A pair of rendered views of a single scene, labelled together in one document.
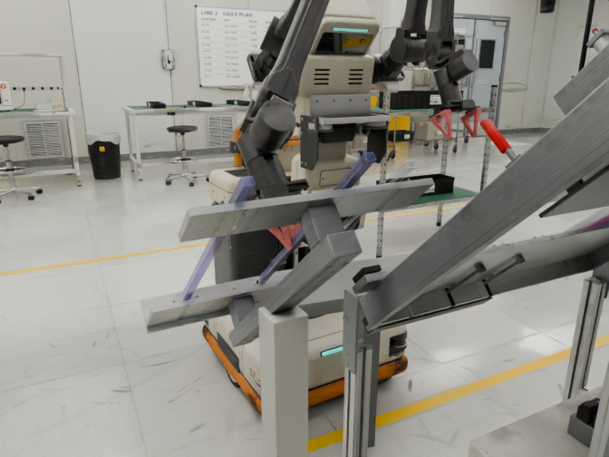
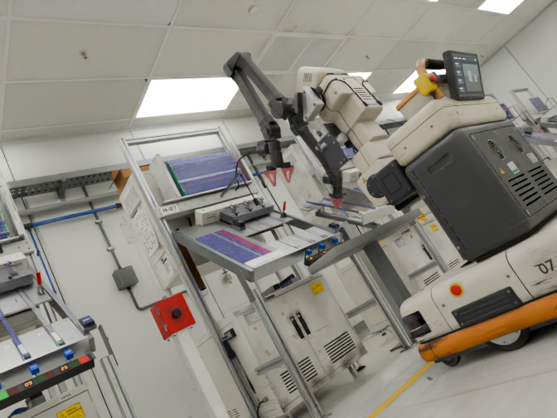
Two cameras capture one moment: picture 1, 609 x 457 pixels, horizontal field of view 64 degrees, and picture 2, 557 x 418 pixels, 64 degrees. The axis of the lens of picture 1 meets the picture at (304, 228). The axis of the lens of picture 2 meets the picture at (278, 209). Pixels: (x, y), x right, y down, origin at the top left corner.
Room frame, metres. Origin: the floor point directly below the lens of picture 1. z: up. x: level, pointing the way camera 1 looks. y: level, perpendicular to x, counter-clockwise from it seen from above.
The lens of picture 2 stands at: (3.29, -1.08, 0.40)
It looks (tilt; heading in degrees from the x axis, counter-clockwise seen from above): 14 degrees up; 164
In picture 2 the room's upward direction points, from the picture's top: 30 degrees counter-clockwise
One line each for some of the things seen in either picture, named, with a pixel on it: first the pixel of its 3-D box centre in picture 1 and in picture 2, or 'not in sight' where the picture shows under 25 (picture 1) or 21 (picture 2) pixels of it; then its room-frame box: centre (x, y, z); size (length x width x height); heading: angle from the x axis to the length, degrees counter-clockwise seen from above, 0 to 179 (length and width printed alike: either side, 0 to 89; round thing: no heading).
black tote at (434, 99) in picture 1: (421, 99); not in sight; (3.40, -0.79, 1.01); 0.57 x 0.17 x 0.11; 116
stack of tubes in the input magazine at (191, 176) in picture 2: not in sight; (205, 176); (0.57, -0.60, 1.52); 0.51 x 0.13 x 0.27; 116
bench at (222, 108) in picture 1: (203, 138); not in sight; (6.23, 1.28, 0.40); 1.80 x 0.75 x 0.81; 116
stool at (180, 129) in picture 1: (186, 155); not in sight; (5.44, 1.32, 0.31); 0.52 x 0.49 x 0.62; 116
